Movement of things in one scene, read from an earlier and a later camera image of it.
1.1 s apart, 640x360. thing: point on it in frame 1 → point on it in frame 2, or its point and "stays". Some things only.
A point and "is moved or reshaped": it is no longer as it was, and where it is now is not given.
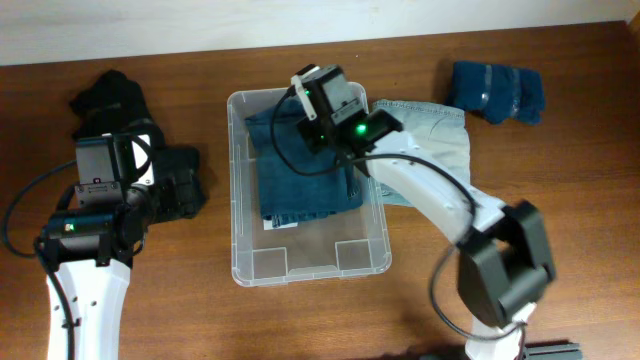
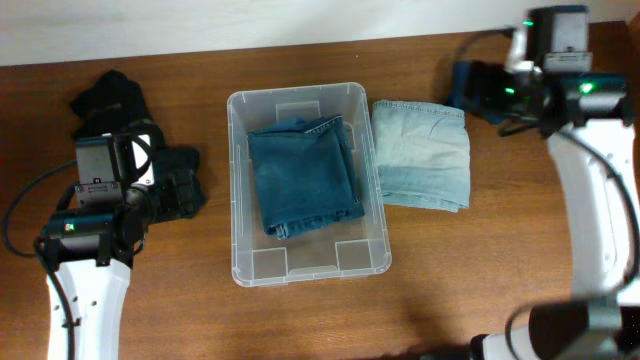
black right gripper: (319, 141) → (489, 76)
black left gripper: (177, 204) stays
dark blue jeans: (295, 181) is moved or reshaped
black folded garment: (113, 100) stays
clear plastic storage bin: (343, 244) stays
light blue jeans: (441, 133) stays
